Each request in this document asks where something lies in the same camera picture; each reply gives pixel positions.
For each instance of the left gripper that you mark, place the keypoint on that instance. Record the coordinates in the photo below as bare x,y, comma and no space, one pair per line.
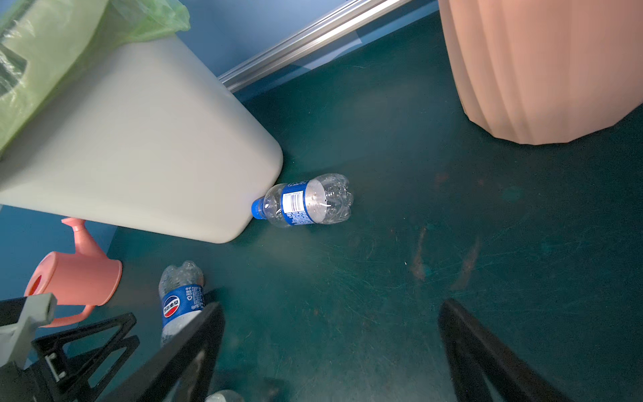
80,362

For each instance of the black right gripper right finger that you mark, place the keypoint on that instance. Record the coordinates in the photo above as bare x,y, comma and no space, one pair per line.
478,358

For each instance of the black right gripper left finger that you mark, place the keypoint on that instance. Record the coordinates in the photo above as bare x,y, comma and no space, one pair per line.
183,367

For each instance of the small bottle blue label back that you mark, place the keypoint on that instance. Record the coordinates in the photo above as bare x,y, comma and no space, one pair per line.
325,199

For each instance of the white waste bin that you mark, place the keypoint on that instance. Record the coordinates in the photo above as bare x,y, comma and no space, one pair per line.
147,139

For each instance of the pink watering can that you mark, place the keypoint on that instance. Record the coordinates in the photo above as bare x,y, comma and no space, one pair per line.
85,278

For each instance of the clear bottle blue label upright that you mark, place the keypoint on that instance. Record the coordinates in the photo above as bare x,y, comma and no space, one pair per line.
181,291

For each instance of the beige ribbed flower pot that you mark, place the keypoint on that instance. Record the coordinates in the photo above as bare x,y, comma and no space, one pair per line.
544,72

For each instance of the aluminium frame back rail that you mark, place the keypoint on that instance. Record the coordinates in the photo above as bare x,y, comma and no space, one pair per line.
329,28

